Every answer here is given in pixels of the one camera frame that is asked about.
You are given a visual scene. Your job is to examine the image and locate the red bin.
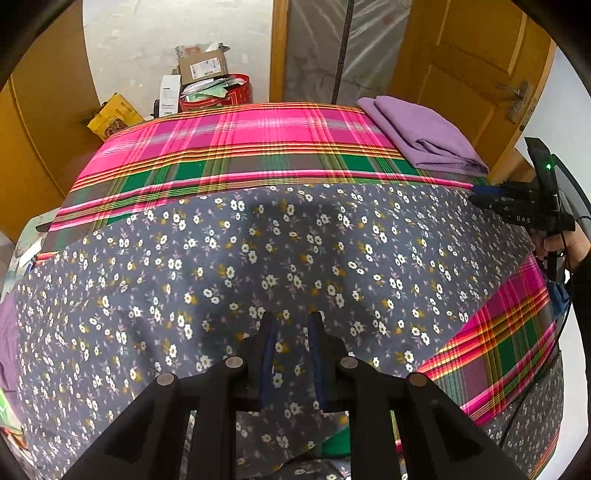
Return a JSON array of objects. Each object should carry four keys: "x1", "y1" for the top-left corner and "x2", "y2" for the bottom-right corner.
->
[{"x1": 179, "y1": 73, "x2": 252, "y2": 112}]

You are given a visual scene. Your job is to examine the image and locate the wooden door frame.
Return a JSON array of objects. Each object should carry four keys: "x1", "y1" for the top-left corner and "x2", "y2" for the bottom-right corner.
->
[{"x1": 270, "y1": 0, "x2": 291, "y2": 103}]

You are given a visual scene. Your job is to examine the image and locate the pale green table cover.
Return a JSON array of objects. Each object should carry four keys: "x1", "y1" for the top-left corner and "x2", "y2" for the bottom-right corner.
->
[{"x1": 14, "y1": 210, "x2": 61, "y2": 278}]

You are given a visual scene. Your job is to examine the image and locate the black mesh chair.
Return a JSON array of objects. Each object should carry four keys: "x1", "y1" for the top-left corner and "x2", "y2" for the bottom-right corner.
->
[{"x1": 551, "y1": 154, "x2": 591, "y2": 232}]

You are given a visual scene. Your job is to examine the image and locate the grey plastic door curtain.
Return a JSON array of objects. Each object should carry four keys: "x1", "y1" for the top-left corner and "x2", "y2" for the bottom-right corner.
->
[{"x1": 286, "y1": 0, "x2": 411, "y2": 107}]

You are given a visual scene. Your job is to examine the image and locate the purple folded cloth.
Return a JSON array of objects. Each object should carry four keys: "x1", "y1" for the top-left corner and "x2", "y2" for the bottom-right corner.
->
[{"x1": 358, "y1": 95, "x2": 490, "y2": 175}]

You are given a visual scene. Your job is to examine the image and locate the grey large-flower pants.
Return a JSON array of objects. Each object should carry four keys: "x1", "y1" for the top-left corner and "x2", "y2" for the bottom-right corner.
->
[{"x1": 9, "y1": 182, "x2": 546, "y2": 480}]

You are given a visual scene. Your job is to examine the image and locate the brass door handle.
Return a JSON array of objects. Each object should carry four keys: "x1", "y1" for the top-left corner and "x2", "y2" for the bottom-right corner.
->
[{"x1": 497, "y1": 80, "x2": 536, "y2": 124}]

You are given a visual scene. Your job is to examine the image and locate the grey small-flower top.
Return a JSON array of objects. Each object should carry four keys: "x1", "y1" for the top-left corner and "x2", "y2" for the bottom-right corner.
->
[{"x1": 482, "y1": 355, "x2": 565, "y2": 480}]

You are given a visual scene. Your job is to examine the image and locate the person's right hand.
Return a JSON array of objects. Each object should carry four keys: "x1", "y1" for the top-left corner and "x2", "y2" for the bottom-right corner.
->
[{"x1": 533, "y1": 220, "x2": 591, "y2": 273}]

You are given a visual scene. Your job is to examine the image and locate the wooden wardrobe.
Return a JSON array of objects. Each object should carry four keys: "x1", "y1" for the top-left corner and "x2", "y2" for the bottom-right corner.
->
[{"x1": 0, "y1": 0, "x2": 100, "y2": 241}]

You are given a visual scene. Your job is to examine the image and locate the wooden door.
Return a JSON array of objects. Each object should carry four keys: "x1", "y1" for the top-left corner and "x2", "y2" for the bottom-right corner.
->
[{"x1": 390, "y1": 0, "x2": 557, "y2": 183}]

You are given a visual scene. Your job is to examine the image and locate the yellow bag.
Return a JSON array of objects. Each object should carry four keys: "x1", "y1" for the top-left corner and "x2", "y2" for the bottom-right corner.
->
[{"x1": 88, "y1": 92, "x2": 145, "y2": 139}]

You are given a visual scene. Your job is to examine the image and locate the pink plaid bed sheet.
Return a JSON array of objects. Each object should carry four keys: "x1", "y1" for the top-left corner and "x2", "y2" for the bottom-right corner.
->
[{"x1": 34, "y1": 102, "x2": 561, "y2": 480}]

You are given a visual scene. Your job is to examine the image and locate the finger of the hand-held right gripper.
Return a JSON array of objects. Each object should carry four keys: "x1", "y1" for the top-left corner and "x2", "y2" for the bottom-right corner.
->
[
  {"x1": 471, "y1": 181, "x2": 509, "y2": 198},
  {"x1": 468, "y1": 194, "x2": 513, "y2": 217}
]

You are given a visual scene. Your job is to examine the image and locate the person's right forearm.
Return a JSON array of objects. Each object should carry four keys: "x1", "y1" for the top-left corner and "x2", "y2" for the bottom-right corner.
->
[{"x1": 564, "y1": 263, "x2": 591, "y2": 324}]

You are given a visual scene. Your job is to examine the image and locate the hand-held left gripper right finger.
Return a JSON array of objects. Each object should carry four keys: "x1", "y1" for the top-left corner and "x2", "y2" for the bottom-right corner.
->
[{"x1": 307, "y1": 311, "x2": 532, "y2": 480}]

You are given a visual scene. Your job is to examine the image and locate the small white box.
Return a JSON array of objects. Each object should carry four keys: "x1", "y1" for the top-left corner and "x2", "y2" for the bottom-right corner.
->
[{"x1": 154, "y1": 75, "x2": 182, "y2": 116}]

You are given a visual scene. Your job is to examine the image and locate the cardboard box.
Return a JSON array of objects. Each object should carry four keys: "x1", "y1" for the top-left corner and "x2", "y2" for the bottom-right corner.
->
[{"x1": 177, "y1": 42, "x2": 230, "y2": 86}]

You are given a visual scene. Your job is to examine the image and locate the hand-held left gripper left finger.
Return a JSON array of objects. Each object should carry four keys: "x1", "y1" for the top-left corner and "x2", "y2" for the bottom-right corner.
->
[{"x1": 60, "y1": 311, "x2": 278, "y2": 480}]

